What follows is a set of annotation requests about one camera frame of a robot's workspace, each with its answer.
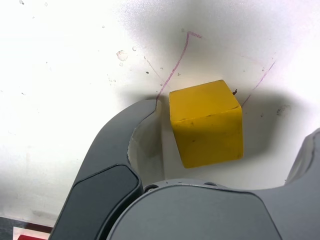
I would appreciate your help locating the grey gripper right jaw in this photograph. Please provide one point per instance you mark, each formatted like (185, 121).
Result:
(200, 215)

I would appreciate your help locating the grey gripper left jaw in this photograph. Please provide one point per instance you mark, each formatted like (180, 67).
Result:
(105, 155)

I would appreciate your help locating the yellow cube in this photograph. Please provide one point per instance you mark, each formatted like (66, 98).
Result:
(207, 130)

